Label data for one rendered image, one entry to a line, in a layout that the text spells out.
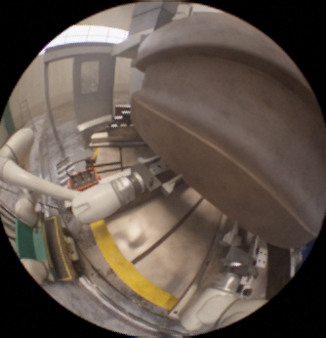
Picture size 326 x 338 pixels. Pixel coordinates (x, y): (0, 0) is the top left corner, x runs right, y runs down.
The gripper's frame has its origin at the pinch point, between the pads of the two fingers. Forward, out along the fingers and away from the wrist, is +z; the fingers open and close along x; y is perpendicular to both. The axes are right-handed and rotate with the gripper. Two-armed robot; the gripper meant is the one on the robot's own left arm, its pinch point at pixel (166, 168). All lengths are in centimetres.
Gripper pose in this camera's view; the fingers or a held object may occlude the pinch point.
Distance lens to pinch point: 44.5
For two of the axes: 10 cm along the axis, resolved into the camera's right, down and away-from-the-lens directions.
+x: -6.4, -6.1, 4.6
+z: 7.5, -3.7, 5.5
